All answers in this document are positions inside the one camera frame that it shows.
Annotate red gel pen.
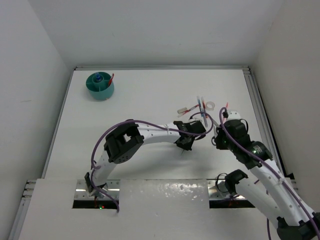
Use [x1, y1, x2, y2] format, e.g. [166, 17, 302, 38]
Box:
[108, 73, 115, 86]

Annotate blue cap glue bottle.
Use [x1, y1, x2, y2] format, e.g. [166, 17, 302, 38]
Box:
[95, 72, 103, 83]

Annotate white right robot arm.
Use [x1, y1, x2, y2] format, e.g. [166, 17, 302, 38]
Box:
[214, 119, 320, 240]

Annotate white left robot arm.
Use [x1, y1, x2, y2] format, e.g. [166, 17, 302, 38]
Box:
[84, 119, 206, 196]

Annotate white eraser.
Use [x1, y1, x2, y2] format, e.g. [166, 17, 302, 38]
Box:
[177, 107, 188, 114]

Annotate red pen with clear cap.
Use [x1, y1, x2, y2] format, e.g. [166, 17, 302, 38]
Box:
[177, 104, 198, 118]

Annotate clear tape roll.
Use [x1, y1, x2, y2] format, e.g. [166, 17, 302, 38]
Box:
[205, 101, 215, 111]

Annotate blue pen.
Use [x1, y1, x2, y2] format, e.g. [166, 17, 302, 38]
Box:
[196, 95, 204, 117]

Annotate orange red pen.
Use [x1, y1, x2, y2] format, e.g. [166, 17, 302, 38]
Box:
[200, 96, 206, 112]

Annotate teal round divided container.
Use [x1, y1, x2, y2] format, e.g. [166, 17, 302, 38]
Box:
[85, 71, 115, 101]

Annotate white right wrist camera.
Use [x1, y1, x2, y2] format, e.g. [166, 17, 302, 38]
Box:
[225, 109, 242, 122]

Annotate large black handled scissors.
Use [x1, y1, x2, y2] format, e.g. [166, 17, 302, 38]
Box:
[206, 113, 220, 129]

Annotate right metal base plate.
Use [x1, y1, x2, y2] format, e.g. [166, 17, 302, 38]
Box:
[207, 179, 246, 201]

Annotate metal base plate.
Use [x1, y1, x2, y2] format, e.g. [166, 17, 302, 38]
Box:
[73, 179, 120, 201]
[207, 179, 246, 201]

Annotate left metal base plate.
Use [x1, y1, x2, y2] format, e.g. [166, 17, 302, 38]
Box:
[73, 179, 120, 201]

